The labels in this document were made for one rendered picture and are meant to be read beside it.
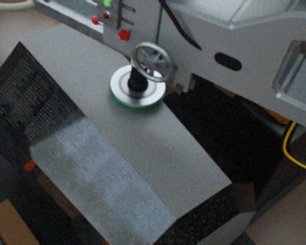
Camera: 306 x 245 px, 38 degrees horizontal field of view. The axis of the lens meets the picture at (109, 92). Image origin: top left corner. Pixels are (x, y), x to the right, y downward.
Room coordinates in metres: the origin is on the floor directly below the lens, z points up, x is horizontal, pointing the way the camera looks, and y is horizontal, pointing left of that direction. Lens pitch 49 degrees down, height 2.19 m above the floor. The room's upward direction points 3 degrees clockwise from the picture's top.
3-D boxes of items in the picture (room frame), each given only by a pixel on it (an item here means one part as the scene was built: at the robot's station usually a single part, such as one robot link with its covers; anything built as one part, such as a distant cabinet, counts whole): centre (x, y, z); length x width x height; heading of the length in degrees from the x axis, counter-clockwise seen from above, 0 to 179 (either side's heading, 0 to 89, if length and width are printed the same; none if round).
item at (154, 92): (1.15, -0.11, 0.91); 0.21 x 0.21 x 0.01
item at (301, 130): (1.44, -0.78, 0.37); 0.66 x 0.66 x 0.74; 38
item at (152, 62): (0.98, -0.15, 1.23); 0.15 x 0.10 x 0.15; 58
